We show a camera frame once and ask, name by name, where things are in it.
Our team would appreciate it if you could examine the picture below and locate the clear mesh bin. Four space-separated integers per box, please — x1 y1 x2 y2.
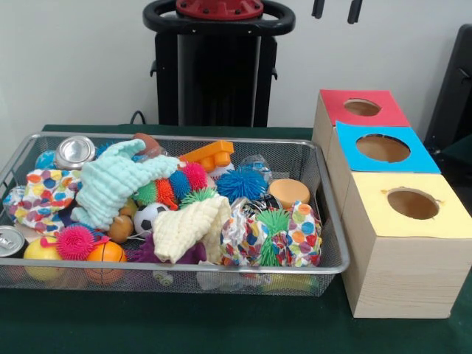
0 131 351 297

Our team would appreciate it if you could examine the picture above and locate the wooden box with three holes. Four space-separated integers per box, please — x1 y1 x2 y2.
312 89 472 319

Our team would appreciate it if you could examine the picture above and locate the black upright panel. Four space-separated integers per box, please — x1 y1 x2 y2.
424 24 472 159

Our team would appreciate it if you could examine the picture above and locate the orange plastic toy brick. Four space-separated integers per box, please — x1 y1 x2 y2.
179 140 235 173

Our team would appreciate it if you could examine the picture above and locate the blue spiky ball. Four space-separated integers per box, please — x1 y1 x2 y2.
215 167 268 204

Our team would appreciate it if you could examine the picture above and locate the green spiky ball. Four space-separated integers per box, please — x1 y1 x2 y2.
256 209 292 268

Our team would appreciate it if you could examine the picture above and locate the cream yellow cloth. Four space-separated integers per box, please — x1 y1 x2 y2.
153 195 232 264

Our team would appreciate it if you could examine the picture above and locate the small soccer ball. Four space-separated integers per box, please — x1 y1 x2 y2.
133 203 170 237

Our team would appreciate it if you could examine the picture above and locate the mint green cloth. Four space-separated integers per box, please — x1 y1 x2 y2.
72 139 180 231

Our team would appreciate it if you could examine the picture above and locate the silver drink can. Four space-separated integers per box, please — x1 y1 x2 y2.
55 136 97 171

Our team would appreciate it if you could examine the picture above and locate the small orange basketball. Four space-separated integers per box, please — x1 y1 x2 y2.
85 241 128 285

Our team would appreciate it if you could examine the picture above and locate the polka-dot cloth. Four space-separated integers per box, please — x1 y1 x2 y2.
4 169 80 235

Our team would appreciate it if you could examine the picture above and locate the pink spiky ball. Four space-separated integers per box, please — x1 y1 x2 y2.
55 225 95 261

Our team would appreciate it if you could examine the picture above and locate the dark green tablecloth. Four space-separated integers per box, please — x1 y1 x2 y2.
0 124 472 354

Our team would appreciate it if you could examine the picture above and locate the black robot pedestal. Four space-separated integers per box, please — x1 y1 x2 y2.
143 0 296 126

